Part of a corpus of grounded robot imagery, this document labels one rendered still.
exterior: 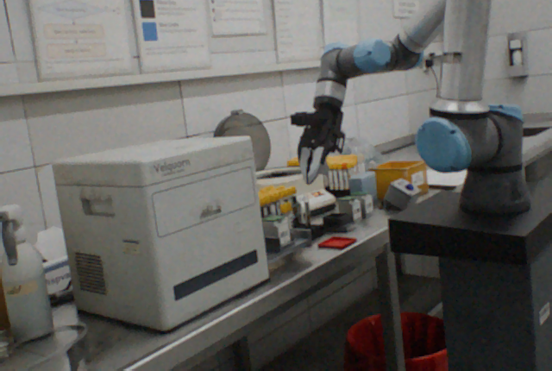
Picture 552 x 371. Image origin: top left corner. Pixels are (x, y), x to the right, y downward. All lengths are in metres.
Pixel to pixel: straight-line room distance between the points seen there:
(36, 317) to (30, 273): 0.08
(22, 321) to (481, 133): 0.92
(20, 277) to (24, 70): 0.65
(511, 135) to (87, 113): 1.07
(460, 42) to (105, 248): 0.76
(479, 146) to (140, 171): 0.66
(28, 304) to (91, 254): 0.13
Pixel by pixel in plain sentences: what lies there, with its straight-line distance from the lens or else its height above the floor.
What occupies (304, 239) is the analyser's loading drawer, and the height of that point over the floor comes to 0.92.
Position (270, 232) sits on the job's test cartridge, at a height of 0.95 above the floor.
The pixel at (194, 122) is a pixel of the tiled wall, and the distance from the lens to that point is 1.93.
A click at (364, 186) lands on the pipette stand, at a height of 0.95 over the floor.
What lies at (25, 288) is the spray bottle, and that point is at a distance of 1.13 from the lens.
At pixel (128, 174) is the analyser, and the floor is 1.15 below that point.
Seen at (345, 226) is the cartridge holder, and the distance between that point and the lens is 1.52.
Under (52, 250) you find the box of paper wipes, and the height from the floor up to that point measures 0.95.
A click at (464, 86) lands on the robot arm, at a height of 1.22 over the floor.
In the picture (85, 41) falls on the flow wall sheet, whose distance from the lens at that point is 1.70.
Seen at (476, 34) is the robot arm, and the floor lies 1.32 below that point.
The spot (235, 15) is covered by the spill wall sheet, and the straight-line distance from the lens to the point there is 2.13.
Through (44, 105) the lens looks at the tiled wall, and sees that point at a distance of 1.63.
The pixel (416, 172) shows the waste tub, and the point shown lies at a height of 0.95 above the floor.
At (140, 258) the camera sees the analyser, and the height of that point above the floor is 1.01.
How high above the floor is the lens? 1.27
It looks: 8 degrees down
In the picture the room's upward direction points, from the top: 7 degrees counter-clockwise
